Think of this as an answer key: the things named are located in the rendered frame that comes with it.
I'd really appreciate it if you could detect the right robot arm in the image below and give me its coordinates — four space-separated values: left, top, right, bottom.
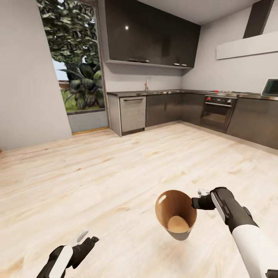
191 186 278 278

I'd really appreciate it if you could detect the trash can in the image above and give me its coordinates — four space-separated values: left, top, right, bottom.
155 190 198 241

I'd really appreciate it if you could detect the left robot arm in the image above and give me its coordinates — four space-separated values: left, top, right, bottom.
36 227 99 278

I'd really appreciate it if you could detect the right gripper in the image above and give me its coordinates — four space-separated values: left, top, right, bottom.
191 196 214 210

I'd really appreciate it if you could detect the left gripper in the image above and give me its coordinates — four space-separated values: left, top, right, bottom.
73 236 99 269

